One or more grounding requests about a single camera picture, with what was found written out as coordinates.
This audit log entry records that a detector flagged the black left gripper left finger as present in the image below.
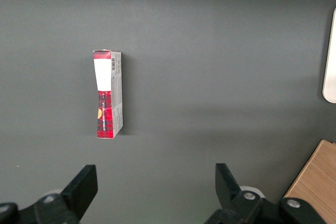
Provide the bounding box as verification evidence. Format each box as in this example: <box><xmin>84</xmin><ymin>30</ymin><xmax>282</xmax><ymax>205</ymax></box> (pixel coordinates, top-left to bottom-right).
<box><xmin>0</xmin><ymin>164</ymin><xmax>99</xmax><ymax>224</ymax></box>

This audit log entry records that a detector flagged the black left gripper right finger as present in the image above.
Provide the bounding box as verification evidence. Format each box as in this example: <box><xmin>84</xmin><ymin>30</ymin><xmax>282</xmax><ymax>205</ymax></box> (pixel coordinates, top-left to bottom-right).
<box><xmin>204</xmin><ymin>163</ymin><xmax>328</xmax><ymax>224</ymax></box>

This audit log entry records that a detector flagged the oak wooden drawer cabinet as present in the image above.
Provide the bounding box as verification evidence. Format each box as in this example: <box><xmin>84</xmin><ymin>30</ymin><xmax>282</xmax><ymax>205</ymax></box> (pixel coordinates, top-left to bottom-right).
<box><xmin>282</xmin><ymin>139</ymin><xmax>336</xmax><ymax>224</ymax></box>

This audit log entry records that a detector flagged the red tartan biscuit box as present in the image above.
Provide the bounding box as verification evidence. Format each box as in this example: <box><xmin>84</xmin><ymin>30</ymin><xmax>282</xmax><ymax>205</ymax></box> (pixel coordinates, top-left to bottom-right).
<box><xmin>92</xmin><ymin>49</ymin><xmax>124</xmax><ymax>140</ymax></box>

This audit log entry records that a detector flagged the cream plastic tray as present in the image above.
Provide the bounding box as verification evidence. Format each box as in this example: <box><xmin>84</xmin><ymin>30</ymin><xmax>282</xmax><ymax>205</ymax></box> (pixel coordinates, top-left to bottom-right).
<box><xmin>322</xmin><ymin>7</ymin><xmax>336</xmax><ymax>104</ymax></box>

